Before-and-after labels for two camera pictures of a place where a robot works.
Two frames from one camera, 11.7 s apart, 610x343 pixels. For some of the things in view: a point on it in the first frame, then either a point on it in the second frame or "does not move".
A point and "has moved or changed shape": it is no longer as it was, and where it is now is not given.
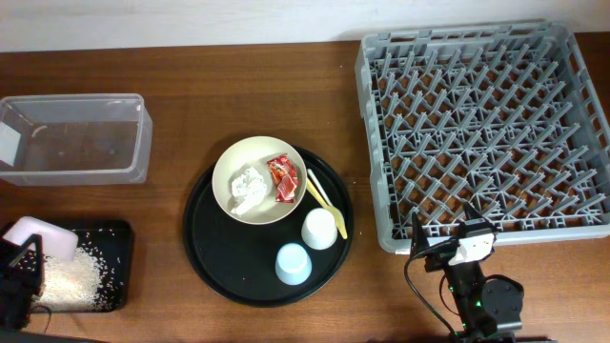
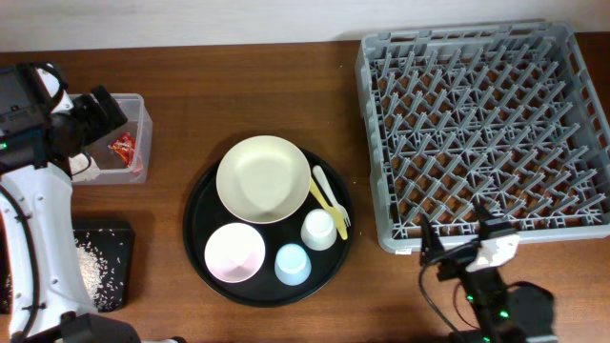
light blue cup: x=293 y=264 does not move
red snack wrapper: x=284 y=176 to x=124 y=147
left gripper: x=17 y=278 to x=103 y=124
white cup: x=319 y=229 does not move
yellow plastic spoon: x=336 y=212 does not move
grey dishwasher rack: x=504 y=116 does not move
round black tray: x=276 y=264 does not move
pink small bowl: x=58 y=243 has moved or changed shape
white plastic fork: x=318 y=187 to x=339 y=209
